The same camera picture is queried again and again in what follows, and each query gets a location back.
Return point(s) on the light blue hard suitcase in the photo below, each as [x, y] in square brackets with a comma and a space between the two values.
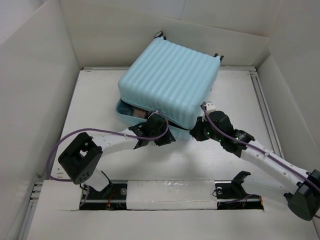
[170, 78]

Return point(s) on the white foam block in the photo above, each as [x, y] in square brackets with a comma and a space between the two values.
[171, 195]

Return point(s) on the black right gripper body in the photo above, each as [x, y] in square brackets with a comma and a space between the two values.
[203, 131]

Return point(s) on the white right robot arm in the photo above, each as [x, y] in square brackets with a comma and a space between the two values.
[302, 187]

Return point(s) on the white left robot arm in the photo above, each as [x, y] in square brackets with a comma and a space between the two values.
[80, 159]

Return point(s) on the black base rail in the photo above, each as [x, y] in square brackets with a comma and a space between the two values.
[227, 198]

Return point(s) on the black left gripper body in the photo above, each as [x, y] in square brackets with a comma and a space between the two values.
[162, 139]

